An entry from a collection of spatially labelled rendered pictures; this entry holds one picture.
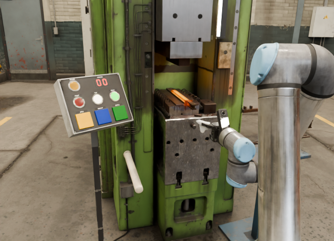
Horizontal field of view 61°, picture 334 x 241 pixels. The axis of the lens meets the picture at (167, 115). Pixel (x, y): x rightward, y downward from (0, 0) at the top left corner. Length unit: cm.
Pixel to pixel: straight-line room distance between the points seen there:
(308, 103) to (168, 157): 105
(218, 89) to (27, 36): 667
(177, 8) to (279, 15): 678
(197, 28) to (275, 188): 114
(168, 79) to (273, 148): 151
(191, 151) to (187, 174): 16
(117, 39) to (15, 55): 667
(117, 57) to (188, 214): 119
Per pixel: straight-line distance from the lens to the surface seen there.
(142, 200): 216
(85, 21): 708
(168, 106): 175
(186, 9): 170
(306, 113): 99
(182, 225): 213
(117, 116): 151
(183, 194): 197
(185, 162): 185
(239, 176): 124
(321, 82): 89
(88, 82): 151
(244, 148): 118
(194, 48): 173
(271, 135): 81
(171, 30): 167
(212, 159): 192
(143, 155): 198
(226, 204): 244
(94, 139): 163
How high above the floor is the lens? 146
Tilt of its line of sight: 18 degrees down
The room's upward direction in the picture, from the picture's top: 1 degrees clockwise
